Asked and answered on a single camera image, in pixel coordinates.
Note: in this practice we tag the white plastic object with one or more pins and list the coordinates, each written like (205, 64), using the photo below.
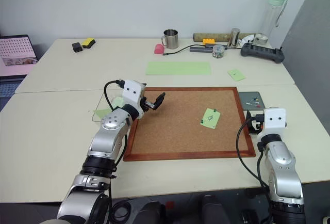
(246, 40)

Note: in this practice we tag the clear bottle with green lid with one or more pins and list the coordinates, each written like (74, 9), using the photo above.
(272, 17)

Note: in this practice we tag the jar of pins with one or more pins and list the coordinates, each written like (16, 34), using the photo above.
(217, 51)

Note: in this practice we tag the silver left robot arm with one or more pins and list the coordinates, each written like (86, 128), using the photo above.
(108, 141)

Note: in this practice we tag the yellow and black sponge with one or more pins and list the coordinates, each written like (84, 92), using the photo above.
(88, 42)

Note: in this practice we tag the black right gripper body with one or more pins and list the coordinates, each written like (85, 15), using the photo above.
(256, 127)

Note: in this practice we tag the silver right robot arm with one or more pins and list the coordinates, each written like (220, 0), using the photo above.
(281, 162)

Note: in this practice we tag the dark grey remote controller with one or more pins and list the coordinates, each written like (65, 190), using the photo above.
(261, 53)

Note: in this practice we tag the pink eraser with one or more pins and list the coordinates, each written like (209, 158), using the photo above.
(159, 49)

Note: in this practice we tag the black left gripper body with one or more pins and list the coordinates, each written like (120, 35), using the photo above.
(147, 105)

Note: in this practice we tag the grey metal plate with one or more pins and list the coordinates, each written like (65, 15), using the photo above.
(245, 97)

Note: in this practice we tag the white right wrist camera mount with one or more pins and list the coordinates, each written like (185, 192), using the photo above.
(274, 122)

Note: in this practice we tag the green note with drawing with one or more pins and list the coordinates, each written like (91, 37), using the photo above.
(215, 120)

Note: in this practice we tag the small plain green note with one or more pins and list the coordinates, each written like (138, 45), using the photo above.
(238, 77)

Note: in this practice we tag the dark rounded shape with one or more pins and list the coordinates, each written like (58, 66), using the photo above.
(214, 209)
(148, 213)

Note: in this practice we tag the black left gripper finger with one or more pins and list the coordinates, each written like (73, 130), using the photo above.
(155, 107)
(161, 98)

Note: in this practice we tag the large green paper sheet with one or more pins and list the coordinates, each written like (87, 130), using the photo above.
(178, 68)

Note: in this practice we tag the steel cylinder cup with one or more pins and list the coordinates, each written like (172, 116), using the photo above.
(234, 38)

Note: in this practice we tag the black block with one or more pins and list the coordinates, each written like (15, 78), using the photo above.
(77, 47)

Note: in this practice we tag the cork board with wooden frame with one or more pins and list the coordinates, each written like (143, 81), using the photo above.
(180, 126)

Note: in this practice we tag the brown cardboard tube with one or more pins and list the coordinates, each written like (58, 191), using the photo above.
(219, 37)

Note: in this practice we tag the stainless steel mug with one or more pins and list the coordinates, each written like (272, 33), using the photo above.
(171, 39)

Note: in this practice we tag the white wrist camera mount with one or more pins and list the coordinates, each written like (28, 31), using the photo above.
(132, 93)
(274, 122)

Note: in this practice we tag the grey partition panel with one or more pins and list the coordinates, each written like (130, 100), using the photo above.
(312, 40)

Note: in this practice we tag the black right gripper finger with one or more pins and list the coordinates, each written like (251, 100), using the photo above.
(249, 126)

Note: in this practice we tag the grey usb hub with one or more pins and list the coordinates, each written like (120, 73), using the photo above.
(199, 49)

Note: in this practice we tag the clear plastic tray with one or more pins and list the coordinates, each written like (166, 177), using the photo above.
(98, 106)

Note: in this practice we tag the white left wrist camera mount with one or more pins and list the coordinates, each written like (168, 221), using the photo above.
(132, 93)

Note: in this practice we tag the yellow toy brick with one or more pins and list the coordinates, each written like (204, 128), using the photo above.
(208, 41)

